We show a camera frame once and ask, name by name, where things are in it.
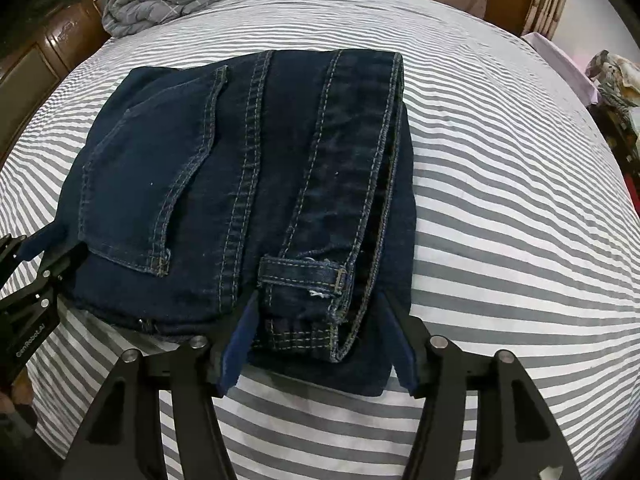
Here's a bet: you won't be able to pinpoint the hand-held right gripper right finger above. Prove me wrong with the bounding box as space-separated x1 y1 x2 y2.
380 287 572 480

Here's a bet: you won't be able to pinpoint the person's left hand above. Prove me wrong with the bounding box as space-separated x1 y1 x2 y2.
0 367 38 443

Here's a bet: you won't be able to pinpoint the lilac cloth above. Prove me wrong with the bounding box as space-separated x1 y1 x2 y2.
520 31 601 107

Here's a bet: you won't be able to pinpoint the dark blue denim pants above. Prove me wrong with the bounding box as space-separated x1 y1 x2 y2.
25 49 418 398

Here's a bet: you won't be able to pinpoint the brown wooden headboard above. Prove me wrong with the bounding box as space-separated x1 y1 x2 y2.
0 0 113 106

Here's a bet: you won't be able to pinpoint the pile of mixed clutter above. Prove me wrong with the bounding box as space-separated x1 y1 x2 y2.
585 50 640 181

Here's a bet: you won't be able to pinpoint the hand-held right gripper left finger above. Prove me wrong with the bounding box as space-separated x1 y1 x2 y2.
60 290 263 480

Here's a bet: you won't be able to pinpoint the grey white striped bed sheet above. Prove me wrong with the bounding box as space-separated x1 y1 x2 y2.
0 0 640 480

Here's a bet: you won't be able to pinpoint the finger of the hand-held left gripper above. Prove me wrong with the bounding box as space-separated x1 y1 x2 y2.
27 241 90 308
0 232 28 286

